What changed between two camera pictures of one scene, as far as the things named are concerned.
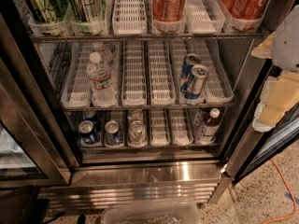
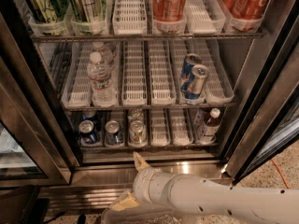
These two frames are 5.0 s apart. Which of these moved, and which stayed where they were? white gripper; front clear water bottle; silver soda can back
Moved: white gripper
Stayed: front clear water bottle; silver soda can back
